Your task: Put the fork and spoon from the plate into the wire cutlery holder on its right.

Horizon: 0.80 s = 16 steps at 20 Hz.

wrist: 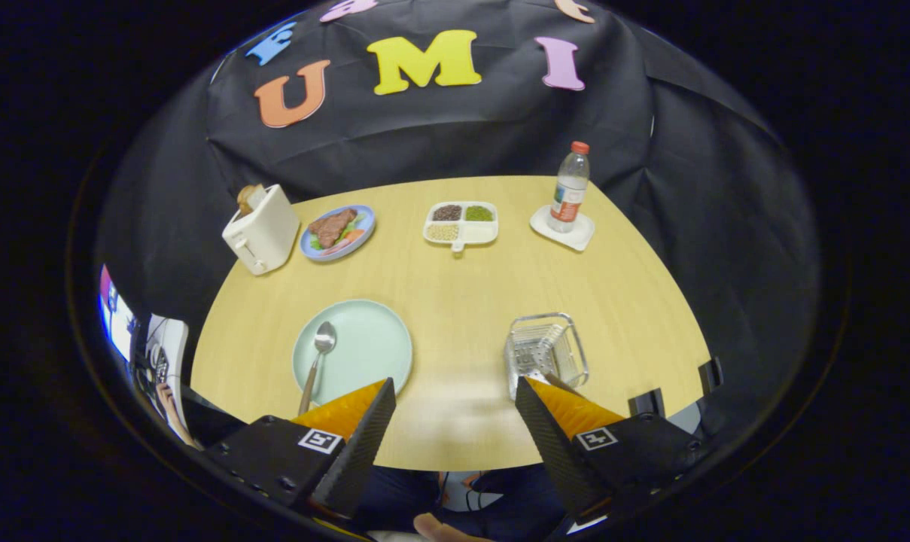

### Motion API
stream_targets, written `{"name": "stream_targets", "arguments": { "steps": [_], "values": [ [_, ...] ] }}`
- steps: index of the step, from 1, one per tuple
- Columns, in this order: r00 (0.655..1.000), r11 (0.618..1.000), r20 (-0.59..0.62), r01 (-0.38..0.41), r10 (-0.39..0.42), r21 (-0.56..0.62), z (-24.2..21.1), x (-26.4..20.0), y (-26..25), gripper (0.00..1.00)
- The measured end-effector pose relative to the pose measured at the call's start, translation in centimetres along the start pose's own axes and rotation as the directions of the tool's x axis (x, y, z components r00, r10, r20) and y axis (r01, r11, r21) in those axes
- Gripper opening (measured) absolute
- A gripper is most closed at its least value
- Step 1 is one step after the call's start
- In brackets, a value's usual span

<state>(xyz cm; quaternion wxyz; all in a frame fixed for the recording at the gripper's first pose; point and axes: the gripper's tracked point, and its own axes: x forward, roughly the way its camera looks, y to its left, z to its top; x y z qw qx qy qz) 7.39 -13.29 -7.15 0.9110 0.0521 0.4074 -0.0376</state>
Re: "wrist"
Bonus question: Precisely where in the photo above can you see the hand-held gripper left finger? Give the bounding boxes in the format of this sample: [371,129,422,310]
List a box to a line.
[202,378,397,520]

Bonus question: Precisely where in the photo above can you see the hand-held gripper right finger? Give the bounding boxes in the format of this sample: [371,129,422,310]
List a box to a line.
[515,376,708,520]

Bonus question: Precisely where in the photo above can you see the metal fork with wooden handle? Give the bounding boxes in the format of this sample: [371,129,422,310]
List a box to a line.
[526,346,580,396]

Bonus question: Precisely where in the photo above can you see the metal spoon with wooden handle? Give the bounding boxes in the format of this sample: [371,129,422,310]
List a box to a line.
[297,321,338,416]

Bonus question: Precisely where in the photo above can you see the person's dark trousers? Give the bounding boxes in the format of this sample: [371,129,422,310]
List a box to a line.
[353,464,576,542]

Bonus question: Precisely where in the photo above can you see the light green plate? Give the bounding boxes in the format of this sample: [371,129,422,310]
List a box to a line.
[292,299,414,407]

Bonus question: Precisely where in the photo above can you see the black table clamp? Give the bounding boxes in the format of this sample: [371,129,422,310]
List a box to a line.
[698,357,725,396]
[628,388,666,419]

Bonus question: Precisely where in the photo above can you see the white square coaster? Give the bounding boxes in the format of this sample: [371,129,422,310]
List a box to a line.
[530,205,596,252]

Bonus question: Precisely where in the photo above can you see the red tomato slice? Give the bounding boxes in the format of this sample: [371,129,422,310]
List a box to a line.
[321,228,367,257]

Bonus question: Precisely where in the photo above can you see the white side desk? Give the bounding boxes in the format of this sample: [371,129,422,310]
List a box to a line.
[142,315,192,445]

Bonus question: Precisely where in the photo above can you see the brown steak piece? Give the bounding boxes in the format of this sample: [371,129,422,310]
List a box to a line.
[307,209,358,249]

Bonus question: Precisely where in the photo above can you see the white divided dish with grains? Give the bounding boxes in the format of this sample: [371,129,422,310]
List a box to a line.
[423,201,499,254]

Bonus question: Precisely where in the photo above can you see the blue plate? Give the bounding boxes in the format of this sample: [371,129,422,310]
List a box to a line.
[300,205,376,262]

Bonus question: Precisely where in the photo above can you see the white toaster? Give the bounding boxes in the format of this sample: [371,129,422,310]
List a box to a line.
[222,184,301,276]

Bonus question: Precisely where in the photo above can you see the clear bottle with red cap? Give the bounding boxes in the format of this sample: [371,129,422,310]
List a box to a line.
[548,141,591,233]

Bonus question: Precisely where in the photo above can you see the toasted bread slice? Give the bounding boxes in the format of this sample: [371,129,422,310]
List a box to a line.
[236,184,266,219]

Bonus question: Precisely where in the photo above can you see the computer monitor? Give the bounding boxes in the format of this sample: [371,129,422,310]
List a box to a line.
[98,263,138,364]

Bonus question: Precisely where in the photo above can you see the black backdrop cloth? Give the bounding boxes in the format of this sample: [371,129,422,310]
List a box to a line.
[97,0,820,437]

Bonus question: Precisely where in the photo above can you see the metal wire cutlery basket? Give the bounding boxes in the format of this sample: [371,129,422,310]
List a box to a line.
[504,312,590,402]

